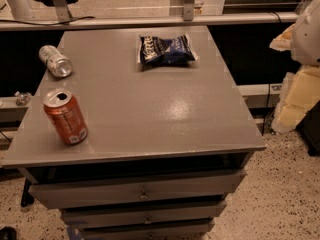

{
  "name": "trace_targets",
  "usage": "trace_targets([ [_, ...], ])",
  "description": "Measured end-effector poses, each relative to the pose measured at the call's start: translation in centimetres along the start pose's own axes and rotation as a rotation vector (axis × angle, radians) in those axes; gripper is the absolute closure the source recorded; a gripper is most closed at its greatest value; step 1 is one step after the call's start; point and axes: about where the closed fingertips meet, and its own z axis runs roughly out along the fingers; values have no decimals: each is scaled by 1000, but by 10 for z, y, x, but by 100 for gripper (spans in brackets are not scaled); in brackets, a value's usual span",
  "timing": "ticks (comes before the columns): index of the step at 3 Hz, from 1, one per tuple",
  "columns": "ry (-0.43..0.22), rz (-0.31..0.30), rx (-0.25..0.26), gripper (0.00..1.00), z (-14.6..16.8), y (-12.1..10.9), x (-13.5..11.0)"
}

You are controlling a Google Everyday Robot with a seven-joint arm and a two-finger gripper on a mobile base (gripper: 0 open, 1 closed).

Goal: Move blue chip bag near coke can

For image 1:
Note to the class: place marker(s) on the metal bracket post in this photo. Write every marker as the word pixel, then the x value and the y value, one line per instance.
pixel 188 10

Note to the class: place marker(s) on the middle grey drawer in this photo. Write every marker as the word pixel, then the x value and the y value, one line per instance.
pixel 144 214

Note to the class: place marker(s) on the bottom grey drawer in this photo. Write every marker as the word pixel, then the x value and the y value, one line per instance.
pixel 148 232

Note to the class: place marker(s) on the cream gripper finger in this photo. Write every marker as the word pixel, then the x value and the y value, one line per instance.
pixel 300 92
pixel 283 41

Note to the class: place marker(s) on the blue chip bag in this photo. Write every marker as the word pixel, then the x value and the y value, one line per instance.
pixel 154 50

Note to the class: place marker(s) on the grey drawer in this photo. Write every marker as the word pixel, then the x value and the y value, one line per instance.
pixel 148 232
pixel 144 214
pixel 137 189

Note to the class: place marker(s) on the silver soda can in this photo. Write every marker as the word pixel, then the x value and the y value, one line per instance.
pixel 57 63

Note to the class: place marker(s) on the top grey drawer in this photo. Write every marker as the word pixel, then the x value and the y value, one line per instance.
pixel 137 189

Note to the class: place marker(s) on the grey metal rail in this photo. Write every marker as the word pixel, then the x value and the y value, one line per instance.
pixel 89 22

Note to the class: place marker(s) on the small crumpled foil object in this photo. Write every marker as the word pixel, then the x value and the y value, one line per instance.
pixel 22 99

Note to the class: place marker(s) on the red coke can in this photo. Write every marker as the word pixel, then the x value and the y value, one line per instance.
pixel 63 111

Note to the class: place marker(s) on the grey drawer cabinet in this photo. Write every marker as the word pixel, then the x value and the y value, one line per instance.
pixel 142 121

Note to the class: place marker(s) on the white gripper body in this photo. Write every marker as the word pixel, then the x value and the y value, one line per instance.
pixel 307 39

